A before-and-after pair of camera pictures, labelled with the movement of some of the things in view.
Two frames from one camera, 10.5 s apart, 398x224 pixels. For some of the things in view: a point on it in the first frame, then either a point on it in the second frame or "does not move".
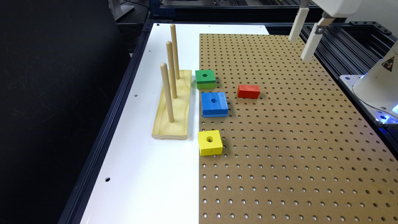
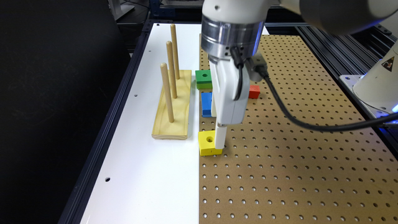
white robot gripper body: x=339 y=7 -> x=225 y=81
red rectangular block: x=250 y=91 does not move
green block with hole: x=205 y=79 does not move
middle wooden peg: x=170 y=52 does not move
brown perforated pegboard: x=298 y=148 does not move
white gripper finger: x=314 y=39 -> x=220 y=136
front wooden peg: x=165 y=73 does not move
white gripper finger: x=300 y=20 -> x=213 y=106
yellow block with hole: x=210 y=142 does not move
